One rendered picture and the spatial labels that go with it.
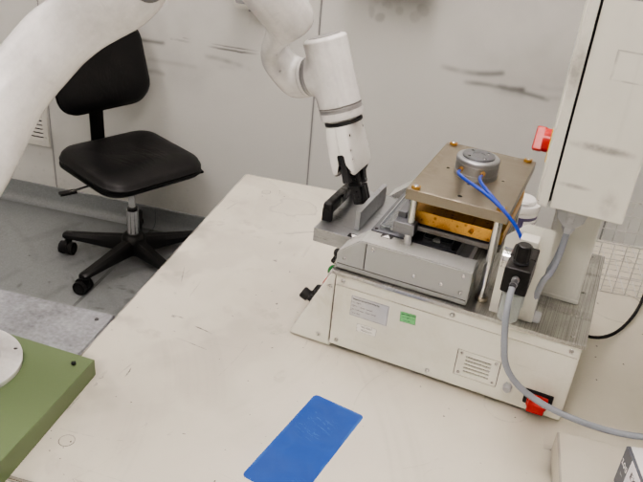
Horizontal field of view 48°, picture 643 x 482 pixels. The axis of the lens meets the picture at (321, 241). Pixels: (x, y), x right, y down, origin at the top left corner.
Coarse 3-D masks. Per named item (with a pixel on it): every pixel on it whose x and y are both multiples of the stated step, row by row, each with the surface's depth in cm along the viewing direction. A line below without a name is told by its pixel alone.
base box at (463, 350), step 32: (352, 288) 135; (320, 320) 141; (352, 320) 138; (384, 320) 135; (416, 320) 132; (448, 320) 129; (480, 320) 126; (384, 352) 138; (416, 352) 135; (448, 352) 132; (480, 352) 129; (512, 352) 126; (544, 352) 124; (576, 352) 121; (480, 384) 132; (512, 384) 129; (544, 384) 126
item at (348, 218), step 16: (384, 192) 150; (352, 208) 148; (368, 208) 143; (384, 208) 150; (320, 224) 141; (336, 224) 142; (352, 224) 142; (368, 224) 143; (320, 240) 141; (336, 240) 139
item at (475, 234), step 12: (420, 204) 132; (420, 216) 130; (432, 216) 129; (444, 216) 129; (456, 216) 129; (468, 216) 129; (516, 216) 139; (420, 228) 131; (432, 228) 131; (444, 228) 129; (456, 228) 128; (468, 228) 127; (480, 228) 126; (492, 228) 126; (504, 228) 127; (456, 240) 129; (468, 240) 128; (480, 240) 128; (504, 240) 130
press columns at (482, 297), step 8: (416, 208) 127; (408, 216) 128; (496, 224) 122; (496, 232) 122; (408, 240) 130; (496, 240) 123; (488, 248) 124; (496, 248) 124; (488, 256) 125; (488, 264) 125; (488, 272) 126; (480, 280) 128; (488, 280) 127; (480, 288) 128; (480, 296) 129
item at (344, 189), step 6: (342, 186) 148; (348, 186) 148; (336, 192) 145; (342, 192) 145; (348, 192) 148; (330, 198) 143; (336, 198) 143; (342, 198) 145; (324, 204) 141; (330, 204) 141; (336, 204) 142; (324, 210) 142; (330, 210) 141; (324, 216) 142; (330, 216) 142
